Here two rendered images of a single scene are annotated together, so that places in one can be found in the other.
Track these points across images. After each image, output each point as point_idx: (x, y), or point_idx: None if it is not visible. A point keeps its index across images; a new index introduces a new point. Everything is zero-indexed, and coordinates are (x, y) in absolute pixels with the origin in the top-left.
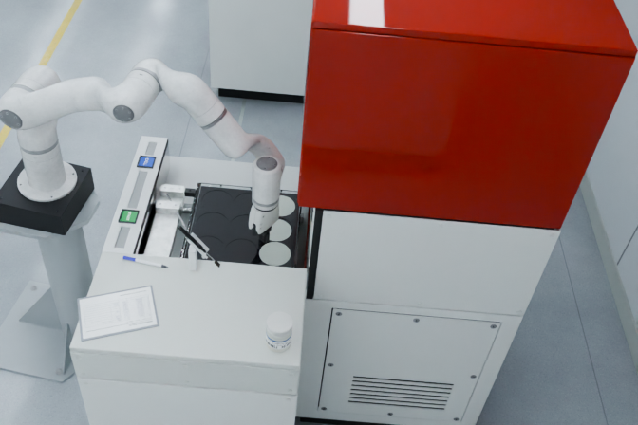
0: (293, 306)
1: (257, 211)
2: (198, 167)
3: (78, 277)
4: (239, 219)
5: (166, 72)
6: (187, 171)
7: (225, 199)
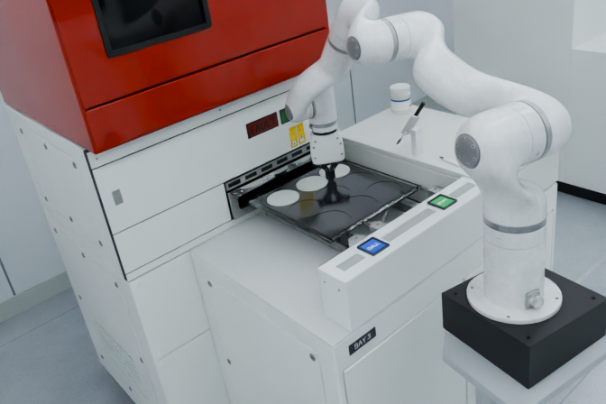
0: (370, 121)
1: (337, 127)
2: (293, 299)
3: None
4: (331, 199)
5: None
6: (310, 300)
7: (323, 217)
